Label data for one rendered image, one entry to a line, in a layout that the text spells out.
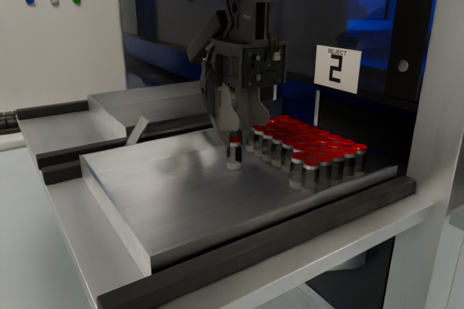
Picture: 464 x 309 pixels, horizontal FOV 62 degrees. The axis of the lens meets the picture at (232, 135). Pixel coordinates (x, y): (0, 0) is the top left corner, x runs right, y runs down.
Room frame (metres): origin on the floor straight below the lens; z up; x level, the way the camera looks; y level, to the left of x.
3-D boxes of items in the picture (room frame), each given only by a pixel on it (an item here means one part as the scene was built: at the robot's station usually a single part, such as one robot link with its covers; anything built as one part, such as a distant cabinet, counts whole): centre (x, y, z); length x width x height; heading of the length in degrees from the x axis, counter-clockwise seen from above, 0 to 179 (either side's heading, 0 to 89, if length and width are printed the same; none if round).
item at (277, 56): (0.50, -0.02, 1.07); 0.09 x 0.08 x 0.12; 33
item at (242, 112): (0.51, -0.03, 0.97); 0.06 x 0.03 x 0.09; 33
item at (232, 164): (0.52, 0.00, 0.90); 0.02 x 0.02 x 0.04
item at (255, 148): (0.52, -0.08, 0.90); 0.18 x 0.02 x 0.05; 33
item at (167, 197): (0.47, 0.00, 0.90); 0.34 x 0.26 x 0.04; 123
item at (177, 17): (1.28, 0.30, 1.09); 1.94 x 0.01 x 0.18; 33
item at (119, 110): (0.81, 0.11, 0.90); 0.34 x 0.26 x 0.04; 123
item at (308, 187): (0.44, -0.10, 0.90); 0.02 x 0.02 x 0.05
